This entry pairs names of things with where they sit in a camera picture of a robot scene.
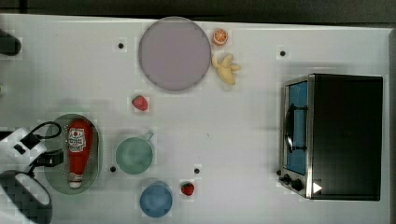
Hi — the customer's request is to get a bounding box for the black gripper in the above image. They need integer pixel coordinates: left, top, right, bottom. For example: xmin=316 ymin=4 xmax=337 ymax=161
xmin=33 ymin=149 xmax=64 ymax=167

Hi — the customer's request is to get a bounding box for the plush red ketchup bottle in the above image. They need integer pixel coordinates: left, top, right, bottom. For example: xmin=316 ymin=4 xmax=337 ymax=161
xmin=67 ymin=119 xmax=92 ymax=189

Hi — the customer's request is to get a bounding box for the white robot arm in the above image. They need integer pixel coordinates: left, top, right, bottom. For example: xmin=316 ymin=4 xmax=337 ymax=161
xmin=1 ymin=149 xmax=64 ymax=224

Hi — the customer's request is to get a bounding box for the plush strawberry near plate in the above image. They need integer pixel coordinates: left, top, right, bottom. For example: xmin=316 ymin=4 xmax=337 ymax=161
xmin=132 ymin=95 xmax=149 ymax=111

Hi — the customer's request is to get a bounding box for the blue cup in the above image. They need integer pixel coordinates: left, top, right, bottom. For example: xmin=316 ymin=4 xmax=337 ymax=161
xmin=139 ymin=182 xmax=173 ymax=218

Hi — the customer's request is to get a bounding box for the black cylinder top corner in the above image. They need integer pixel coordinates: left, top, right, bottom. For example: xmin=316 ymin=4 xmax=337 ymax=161
xmin=0 ymin=30 xmax=21 ymax=56

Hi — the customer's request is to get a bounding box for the plush strawberry near cups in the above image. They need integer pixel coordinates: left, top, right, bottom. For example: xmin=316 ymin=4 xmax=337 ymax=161
xmin=181 ymin=182 xmax=195 ymax=196

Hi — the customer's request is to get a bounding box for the round grey plate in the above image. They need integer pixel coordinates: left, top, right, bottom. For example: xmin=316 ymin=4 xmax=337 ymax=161
xmin=138 ymin=17 xmax=211 ymax=91

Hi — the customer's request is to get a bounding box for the plush peeled banana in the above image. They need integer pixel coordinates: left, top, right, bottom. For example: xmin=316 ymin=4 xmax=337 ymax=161
xmin=211 ymin=54 xmax=241 ymax=86

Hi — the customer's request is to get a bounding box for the plush orange slice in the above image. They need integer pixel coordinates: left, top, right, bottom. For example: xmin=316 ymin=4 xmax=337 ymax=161
xmin=212 ymin=28 xmax=228 ymax=46

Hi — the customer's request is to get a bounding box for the black toaster oven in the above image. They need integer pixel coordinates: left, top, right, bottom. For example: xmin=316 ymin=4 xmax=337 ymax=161
xmin=276 ymin=74 xmax=384 ymax=201

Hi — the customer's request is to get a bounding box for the black cable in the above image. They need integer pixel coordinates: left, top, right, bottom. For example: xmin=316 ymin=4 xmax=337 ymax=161
xmin=31 ymin=120 xmax=63 ymax=140

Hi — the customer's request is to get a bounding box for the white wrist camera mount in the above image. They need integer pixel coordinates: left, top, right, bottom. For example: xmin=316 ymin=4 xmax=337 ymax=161
xmin=0 ymin=128 xmax=47 ymax=172

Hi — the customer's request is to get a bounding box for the green cup with handle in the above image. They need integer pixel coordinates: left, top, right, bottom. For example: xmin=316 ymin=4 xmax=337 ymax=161
xmin=115 ymin=132 xmax=154 ymax=175

